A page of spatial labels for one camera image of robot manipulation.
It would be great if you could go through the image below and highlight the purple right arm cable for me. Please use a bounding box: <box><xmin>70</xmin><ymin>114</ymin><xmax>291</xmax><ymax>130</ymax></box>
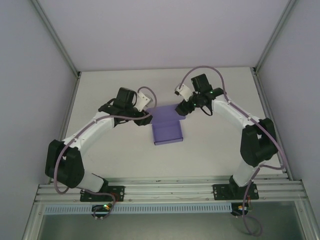
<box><xmin>174</xmin><ymin>65</ymin><xmax>287</xmax><ymax>237</ymax></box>

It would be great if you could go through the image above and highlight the aluminium table edge rail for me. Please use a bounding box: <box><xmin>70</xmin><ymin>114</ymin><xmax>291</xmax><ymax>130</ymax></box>
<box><xmin>252</xmin><ymin>67</ymin><xmax>313</xmax><ymax>240</ymax></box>
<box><xmin>21</xmin><ymin>71</ymin><xmax>81</xmax><ymax>240</ymax></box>

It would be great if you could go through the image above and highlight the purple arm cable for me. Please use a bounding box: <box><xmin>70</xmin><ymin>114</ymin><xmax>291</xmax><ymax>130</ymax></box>
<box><xmin>52</xmin><ymin>86</ymin><xmax>158</xmax><ymax>221</ymax></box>
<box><xmin>174</xmin><ymin>65</ymin><xmax>287</xmax><ymax>237</ymax></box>

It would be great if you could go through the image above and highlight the aluminium frame post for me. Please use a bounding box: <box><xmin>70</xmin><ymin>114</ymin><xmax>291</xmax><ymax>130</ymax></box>
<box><xmin>251</xmin><ymin>0</ymin><xmax>300</xmax><ymax>75</ymax></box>
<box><xmin>31</xmin><ymin>0</ymin><xmax>82</xmax><ymax>78</ymax></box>

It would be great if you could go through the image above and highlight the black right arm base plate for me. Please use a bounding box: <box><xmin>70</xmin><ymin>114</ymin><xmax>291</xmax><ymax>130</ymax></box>
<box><xmin>212</xmin><ymin>183</ymin><xmax>260</xmax><ymax>201</ymax></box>

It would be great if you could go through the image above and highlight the small black electronics board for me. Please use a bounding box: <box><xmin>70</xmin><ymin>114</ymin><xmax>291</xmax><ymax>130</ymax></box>
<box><xmin>231</xmin><ymin>202</ymin><xmax>253</xmax><ymax>216</ymax></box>
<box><xmin>91</xmin><ymin>203</ymin><xmax>113</xmax><ymax>214</ymax></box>

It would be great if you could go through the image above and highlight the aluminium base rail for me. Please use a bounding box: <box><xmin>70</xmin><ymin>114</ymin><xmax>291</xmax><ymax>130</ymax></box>
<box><xmin>34</xmin><ymin>176</ymin><xmax>308</xmax><ymax>203</ymax></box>

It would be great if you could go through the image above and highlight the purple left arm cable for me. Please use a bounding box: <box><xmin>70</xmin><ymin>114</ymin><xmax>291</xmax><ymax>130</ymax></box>
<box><xmin>52</xmin><ymin>86</ymin><xmax>158</xmax><ymax>221</ymax></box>

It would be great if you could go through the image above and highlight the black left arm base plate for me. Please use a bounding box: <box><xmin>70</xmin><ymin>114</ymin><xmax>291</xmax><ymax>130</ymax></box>
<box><xmin>79</xmin><ymin>185</ymin><xmax>126</xmax><ymax>203</ymax></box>

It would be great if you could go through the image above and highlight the purple paper box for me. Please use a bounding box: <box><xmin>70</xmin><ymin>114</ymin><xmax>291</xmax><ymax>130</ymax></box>
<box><xmin>145</xmin><ymin>104</ymin><xmax>187</xmax><ymax>147</ymax></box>

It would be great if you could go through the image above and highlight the grey metal panel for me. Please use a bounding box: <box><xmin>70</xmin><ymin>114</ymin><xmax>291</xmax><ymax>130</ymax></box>
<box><xmin>38</xmin><ymin>214</ymin><xmax>302</xmax><ymax>240</ymax></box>

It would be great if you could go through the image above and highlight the light blue slotted cable duct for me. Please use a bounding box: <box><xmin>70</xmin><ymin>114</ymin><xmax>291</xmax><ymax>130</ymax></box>
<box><xmin>44</xmin><ymin>201</ymin><xmax>232</xmax><ymax>215</ymax></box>

